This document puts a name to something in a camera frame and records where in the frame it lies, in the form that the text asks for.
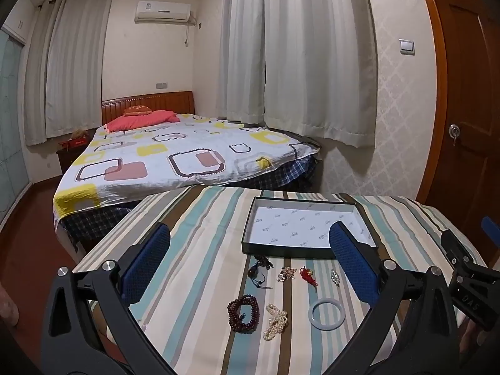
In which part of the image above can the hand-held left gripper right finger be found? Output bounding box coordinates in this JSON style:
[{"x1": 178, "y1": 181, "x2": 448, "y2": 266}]
[{"x1": 328, "y1": 221, "x2": 462, "y2": 375}]

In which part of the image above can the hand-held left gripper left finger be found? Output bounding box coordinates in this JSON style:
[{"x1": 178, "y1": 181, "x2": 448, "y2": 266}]
[{"x1": 39, "y1": 222, "x2": 184, "y2": 375}]

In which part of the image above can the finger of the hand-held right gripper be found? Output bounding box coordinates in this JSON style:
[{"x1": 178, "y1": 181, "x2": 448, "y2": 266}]
[
  {"x1": 440, "y1": 229, "x2": 477, "y2": 271},
  {"x1": 481, "y1": 216, "x2": 500, "y2": 243}
]

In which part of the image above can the dark green cardboard box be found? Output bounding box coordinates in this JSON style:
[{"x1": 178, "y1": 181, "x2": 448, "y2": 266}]
[{"x1": 241, "y1": 196, "x2": 378, "y2": 259}]

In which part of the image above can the pale jade bangle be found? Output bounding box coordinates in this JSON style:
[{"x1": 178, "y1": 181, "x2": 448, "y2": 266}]
[{"x1": 308, "y1": 297, "x2": 347, "y2": 329}]

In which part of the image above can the dark knotted cord pendant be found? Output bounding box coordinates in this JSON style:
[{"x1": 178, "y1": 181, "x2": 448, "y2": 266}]
[{"x1": 248, "y1": 255, "x2": 274, "y2": 291}]

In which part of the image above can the pearl bracelet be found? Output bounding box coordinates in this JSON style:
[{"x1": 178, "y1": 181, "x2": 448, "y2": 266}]
[{"x1": 262, "y1": 303, "x2": 289, "y2": 342}]

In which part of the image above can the dark red bead bracelet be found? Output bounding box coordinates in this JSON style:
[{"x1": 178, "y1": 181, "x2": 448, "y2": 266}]
[{"x1": 227, "y1": 296, "x2": 261, "y2": 333}]

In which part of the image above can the person's right hand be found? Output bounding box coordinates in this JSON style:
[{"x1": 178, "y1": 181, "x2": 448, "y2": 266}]
[{"x1": 460, "y1": 317, "x2": 482, "y2": 360}]

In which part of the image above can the striped tablecloth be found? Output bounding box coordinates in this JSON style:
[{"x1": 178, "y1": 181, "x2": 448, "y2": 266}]
[{"x1": 72, "y1": 185, "x2": 490, "y2": 375}]

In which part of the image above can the patterned white bedspread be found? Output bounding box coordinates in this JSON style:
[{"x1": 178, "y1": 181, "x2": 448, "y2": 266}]
[{"x1": 53, "y1": 113, "x2": 323, "y2": 223}]

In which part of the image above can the wooden nightstand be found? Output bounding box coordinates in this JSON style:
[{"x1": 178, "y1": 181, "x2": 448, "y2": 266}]
[{"x1": 56, "y1": 146, "x2": 86, "y2": 175}]

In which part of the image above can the red box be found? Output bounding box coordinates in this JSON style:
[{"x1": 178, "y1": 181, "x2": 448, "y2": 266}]
[{"x1": 58, "y1": 138, "x2": 89, "y2": 151}]

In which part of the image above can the pink pillow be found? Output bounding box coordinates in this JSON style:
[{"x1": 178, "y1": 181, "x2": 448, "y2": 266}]
[{"x1": 106, "y1": 110, "x2": 179, "y2": 133}]

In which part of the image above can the brown wooden door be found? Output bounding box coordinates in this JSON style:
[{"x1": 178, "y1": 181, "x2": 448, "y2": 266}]
[{"x1": 413, "y1": 0, "x2": 500, "y2": 223}]

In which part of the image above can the pinkish rounded object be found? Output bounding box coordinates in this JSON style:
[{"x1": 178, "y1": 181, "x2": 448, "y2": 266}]
[{"x1": 0, "y1": 281, "x2": 20, "y2": 327}]

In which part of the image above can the wooden headboard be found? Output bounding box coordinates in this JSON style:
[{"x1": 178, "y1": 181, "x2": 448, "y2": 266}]
[{"x1": 102, "y1": 91, "x2": 195, "y2": 126}]

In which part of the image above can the glass door wardrobe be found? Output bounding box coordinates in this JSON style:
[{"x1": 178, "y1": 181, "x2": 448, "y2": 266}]
[{"x1": 0, "y1": 0, "x2": 37, "y2": 225}]

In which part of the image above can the white curtain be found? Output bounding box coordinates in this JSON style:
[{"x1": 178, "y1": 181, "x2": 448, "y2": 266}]
[
  {"x1": 24, "y1": 0, "x2": 64, "y2": 148},
  {"x1": 46, "y1": 0, "x2": 116, "y2": 140},
  {"x1": 263, "y1": 0, "x2": 378, "y2": 150},
  {"x1": 218, "y1": 0, "x2": 268, "y2": 126}
]

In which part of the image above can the white air conditioner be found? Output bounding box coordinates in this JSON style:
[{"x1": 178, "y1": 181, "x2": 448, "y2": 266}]
[{"x1": 134, "y1": 1, "x2": 193, "y2": 24}]

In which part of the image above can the gold charm on red cord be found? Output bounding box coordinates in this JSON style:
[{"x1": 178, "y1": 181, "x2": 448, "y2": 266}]
[{"x1": 299, "y1": 266, "x2": 318, "y2": 288}]

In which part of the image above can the air conditioner cable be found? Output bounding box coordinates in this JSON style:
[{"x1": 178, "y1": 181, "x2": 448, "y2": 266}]
[{"x1": 183, "y1": 12, "x2": 197, "y2": 48}]

